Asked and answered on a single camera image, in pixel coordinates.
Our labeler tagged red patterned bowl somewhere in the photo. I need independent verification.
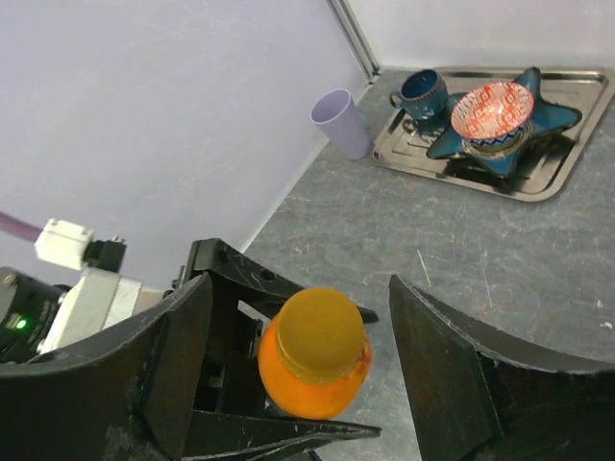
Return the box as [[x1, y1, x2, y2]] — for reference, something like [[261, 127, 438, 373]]
[[451, 82, 535, 152]]

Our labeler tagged lilac plastic cup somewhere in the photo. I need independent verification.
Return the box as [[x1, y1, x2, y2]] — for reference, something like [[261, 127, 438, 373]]
[[310, 88, 374, 160]]

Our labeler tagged dark blue mug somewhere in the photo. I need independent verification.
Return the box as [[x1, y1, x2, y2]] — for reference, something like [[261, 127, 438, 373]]
[[389, 69, 449, 121]]

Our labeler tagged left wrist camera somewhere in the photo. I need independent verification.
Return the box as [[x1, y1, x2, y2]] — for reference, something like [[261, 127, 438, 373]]
[[1, 213, 164, 363]]

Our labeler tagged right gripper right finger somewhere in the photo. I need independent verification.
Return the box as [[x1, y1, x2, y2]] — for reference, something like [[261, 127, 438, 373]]
[[389, 276, 614, 460]]

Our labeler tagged blue star-shaped dish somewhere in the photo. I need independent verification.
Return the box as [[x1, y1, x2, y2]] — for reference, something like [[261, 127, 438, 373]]
[[427, 67, 582, 178]]

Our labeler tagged orange juice bottle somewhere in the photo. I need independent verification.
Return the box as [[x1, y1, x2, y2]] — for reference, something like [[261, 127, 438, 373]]
[[258, 287, 373, 420]]

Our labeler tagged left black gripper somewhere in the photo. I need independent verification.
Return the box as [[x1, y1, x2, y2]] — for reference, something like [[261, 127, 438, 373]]
[[172, 238, 381, 460]]

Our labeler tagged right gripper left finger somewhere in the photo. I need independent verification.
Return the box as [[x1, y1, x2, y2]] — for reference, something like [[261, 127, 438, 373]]
[[1, 275, 212, 460]]

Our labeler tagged left aluminium frame post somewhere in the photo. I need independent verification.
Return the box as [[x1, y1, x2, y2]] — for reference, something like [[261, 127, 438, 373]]
[[327, 0, 381, 83]]

